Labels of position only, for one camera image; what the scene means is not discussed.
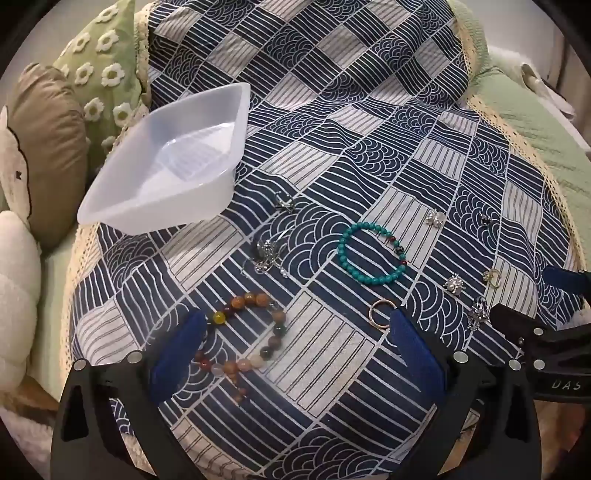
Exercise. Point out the blue white patterned cloth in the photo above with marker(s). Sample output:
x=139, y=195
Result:
x=323, y=115

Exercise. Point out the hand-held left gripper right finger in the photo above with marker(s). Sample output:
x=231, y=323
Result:
x=415, y=350

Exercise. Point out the white plastic tray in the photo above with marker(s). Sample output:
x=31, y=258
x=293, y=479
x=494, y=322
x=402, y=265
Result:
x=138, y=184

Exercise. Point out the silver bee brooch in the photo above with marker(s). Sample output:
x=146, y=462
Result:
x=455, y=284

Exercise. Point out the white plush cushion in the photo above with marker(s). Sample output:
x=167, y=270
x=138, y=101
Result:
x=16, y=286

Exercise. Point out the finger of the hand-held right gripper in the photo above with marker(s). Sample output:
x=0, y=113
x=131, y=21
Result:
x=549, y=346
x=565, y=279

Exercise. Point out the small silver charm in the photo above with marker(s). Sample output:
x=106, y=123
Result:
x=284, y=203

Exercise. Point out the small dark charm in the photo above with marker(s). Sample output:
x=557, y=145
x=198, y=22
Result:
x=485, y=218

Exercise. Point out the silver dangling pendant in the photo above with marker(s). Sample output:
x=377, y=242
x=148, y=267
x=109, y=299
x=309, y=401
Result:
x=478, y=314

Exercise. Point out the brown pillow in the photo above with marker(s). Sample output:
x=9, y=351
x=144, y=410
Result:
x=51, y=147

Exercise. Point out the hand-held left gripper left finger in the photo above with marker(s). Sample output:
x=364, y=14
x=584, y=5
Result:
x=180, y=350

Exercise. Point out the green floral pillow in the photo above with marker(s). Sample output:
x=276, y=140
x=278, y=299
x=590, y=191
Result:
x=97, y=69

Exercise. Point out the white crumpled cloth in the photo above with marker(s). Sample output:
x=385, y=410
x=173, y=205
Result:
x=545, y=87

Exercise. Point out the silver earring cluster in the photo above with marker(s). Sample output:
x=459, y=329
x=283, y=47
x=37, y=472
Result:
x=267, y=251

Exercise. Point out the silver flower brooch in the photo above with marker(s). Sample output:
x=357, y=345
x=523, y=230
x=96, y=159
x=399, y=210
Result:
x=435, y=218

